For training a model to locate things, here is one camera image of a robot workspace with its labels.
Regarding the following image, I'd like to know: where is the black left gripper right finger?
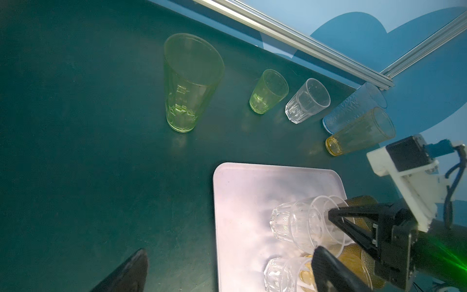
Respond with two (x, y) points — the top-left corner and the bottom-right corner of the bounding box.
(311, 246), (372, 292)

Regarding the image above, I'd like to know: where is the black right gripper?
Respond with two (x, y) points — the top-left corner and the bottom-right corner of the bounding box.
(328, 202), (467, 292)

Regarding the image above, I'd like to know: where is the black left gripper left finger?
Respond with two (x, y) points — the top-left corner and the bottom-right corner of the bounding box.
(91, 249), (149, 292)

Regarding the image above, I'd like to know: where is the dimpled amber glass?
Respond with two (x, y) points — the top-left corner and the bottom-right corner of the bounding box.
(346, 195), (378, 231)
(347, 243), (386, 290)

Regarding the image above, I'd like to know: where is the short yellow transparent glass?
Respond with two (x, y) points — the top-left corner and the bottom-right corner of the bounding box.
(298, 251), (373, 292)

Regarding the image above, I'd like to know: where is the clear faceted glass three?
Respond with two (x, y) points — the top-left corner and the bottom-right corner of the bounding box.
(308, 195), (353, 257)

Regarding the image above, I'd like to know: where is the clear faceted glass one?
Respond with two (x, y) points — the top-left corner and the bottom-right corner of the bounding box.
(263, 257), (316, 292)

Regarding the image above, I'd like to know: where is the clear faceted glass two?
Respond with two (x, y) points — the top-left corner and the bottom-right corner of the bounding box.
(269, 197), (323, 254)

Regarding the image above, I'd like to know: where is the small green transparent glass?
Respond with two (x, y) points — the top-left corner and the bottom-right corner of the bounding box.
(249, 69), (289, 114)

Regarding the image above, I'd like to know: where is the white plastic tray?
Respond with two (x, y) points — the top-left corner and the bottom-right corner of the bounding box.
(213, 163), (347, 292)

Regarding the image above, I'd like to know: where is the tall yellow transparent glass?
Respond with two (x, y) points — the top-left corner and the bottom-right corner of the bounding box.
(325, 107), (396, 156)

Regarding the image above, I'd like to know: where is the tall frosted blue glass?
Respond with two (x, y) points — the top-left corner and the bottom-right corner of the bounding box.
(322, 83), (387, 135)

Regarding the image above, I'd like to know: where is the clear faceted glass four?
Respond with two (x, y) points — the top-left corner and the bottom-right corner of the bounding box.
(285, 78), (331, 124)

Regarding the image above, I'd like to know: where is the tall green transparent glass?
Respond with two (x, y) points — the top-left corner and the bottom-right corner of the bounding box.
(164, 33), (225, 133)

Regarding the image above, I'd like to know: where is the right aluminium frame post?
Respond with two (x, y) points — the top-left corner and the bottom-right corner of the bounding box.
(381, 12), (467, 79)

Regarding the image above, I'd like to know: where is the horizontal aluminium frame rail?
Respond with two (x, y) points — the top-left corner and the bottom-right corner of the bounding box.
(195, 0), (394, 90)

